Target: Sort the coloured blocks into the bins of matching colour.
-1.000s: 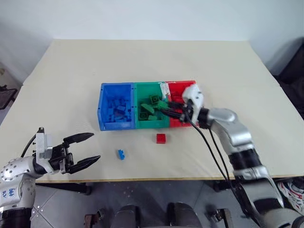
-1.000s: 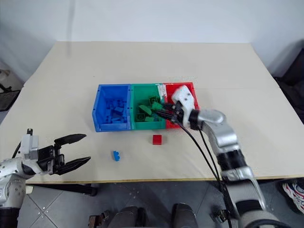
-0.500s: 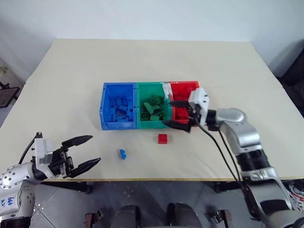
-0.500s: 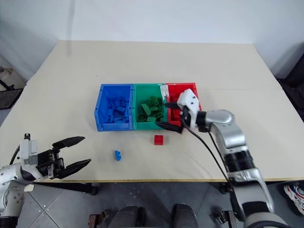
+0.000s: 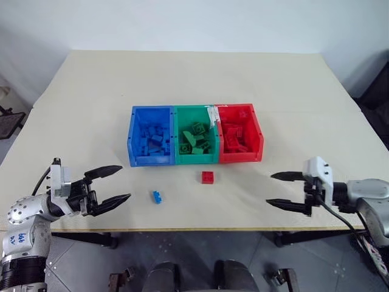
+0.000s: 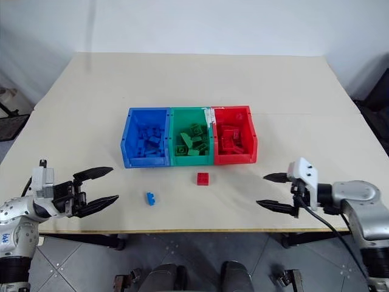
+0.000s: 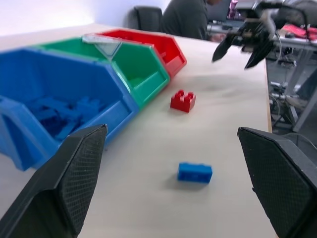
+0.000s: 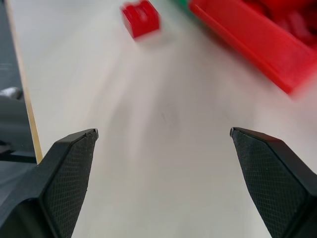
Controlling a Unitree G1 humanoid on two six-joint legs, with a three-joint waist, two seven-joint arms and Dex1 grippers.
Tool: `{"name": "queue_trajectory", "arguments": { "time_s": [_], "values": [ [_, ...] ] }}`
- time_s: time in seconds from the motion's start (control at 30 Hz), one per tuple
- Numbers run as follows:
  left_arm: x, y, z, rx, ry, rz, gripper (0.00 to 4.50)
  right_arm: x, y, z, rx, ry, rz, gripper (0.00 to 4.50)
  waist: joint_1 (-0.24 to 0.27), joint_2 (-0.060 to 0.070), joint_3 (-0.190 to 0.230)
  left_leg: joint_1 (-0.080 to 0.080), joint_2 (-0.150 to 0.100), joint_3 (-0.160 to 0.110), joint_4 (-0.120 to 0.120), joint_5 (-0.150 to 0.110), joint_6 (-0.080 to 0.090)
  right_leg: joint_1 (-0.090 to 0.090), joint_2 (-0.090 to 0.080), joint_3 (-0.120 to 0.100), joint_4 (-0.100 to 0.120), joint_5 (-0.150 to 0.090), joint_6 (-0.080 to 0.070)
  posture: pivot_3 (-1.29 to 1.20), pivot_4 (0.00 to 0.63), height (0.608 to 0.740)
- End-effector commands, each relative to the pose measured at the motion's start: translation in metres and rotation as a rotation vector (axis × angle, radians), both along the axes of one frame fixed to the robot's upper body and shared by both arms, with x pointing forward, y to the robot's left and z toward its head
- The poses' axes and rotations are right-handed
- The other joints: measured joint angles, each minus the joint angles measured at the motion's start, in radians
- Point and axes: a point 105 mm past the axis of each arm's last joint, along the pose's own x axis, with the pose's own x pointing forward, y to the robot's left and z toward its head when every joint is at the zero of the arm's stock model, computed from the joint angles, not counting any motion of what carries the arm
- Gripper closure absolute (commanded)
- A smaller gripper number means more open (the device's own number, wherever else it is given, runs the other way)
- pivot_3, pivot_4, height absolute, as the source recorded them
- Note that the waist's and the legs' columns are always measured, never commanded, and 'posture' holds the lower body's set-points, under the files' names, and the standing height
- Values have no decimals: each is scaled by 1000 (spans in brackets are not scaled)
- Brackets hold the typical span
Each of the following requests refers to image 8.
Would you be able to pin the red plastic bin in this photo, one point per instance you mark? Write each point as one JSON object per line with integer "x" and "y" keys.
{"x": 252, "y": 37}

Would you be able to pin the red toy block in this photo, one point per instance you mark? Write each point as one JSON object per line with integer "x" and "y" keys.
{"x": 141, "y": 18}

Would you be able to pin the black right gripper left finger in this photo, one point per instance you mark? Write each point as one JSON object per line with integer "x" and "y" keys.
{"x": 59, "y": 188}

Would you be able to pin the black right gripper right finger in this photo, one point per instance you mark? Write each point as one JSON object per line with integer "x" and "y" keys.
{"x": 272, "y": 183}

